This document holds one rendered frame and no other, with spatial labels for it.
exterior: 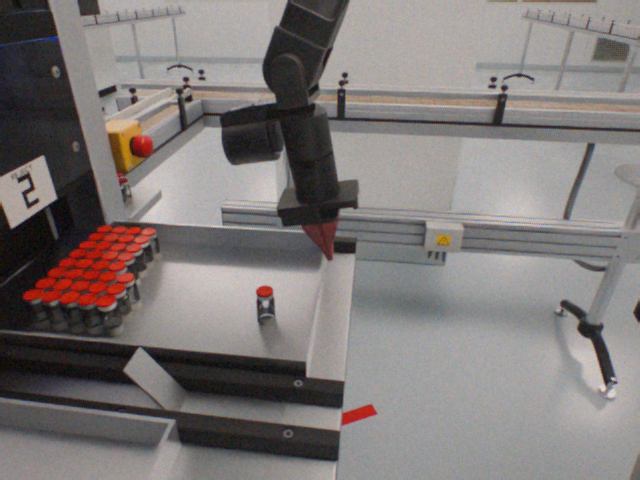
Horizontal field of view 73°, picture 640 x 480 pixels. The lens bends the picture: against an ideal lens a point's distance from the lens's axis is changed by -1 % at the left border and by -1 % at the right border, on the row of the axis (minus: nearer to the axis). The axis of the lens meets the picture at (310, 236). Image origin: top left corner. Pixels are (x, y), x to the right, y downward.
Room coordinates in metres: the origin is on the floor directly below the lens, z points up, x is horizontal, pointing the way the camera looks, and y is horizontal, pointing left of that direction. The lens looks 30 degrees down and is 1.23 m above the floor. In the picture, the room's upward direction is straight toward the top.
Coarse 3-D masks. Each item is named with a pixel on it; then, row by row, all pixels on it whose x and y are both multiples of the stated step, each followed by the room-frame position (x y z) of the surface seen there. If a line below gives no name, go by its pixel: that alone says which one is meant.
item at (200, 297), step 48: (192, 240) 0.59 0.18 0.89; (240, 240) 0.58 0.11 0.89; (288, 240) 0.57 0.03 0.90; (144, 288) 0.47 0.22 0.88; (192, 288) 0.47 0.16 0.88; (240, 288) 0.47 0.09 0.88; (288, 288) 0.47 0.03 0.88; (0, 336) 0.35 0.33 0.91; (48, 336) 0.34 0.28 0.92; (96, 336) 0.38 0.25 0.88; (144, 336) 0.38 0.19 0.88; (192, 336) 0.38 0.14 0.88; (240, 336) 0.38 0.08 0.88; (288, 336) 0.38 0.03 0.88
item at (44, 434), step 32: (0, 416) 0.26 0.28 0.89; (32, 416) 0.26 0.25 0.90; (64, 416) 0.25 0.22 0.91; (96, 416) 0.25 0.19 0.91; (128, 416) 0.25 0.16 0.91; (0, 448) 0.24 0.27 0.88; (32, 448) 0.24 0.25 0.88; (64, 448) 0.24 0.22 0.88; (96, 448) 0.24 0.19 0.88; (128, 448) 0.24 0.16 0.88; (160, 448) 0.22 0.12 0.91
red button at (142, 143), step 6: (138, 138) 0.72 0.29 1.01; (144, 138) 0.72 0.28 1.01; (150, 138) 0.74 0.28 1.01; (138, 144) 0.71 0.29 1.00; (144, 144) 0.72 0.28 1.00; (150, 144) 0.73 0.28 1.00; (138, 150) 0.71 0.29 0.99; (144, 150) 0.71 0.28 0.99; (150, 150) 0.73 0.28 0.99; (138, 156) 0.72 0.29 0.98; (144, 156) 0.72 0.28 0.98
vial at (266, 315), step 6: (258, 300) 0.40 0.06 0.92; (264, 300) 0.40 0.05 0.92; (270, 300) 0.40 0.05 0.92; (258, 306) 0.40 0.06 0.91; (264, 306) 0.40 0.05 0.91; (270, 306) 0.40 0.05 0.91; (258, 312) 0.40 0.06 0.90; (264, 312) 0.40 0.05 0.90; (270, 312) 0.40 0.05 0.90; (258, 318) 0.40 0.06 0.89; (264, 318) 0.40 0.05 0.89; (270, 318) 0.40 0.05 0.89; (264, 324) 0.40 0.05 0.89; (270, 324) 0.40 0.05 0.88
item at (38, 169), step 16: (16, 176) 0.48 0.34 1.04; (32, 176) 0.50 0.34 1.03; (48, 176) 0.52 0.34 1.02; (0, 192) 0.45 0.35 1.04; (16, 192) 0.47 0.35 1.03; (32, 192) 0.49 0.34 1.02; (48, 192) 0.52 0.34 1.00; (16, 208) 0.46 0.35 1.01; (32, 208) 0.48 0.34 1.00; (16, 224) 0.45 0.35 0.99
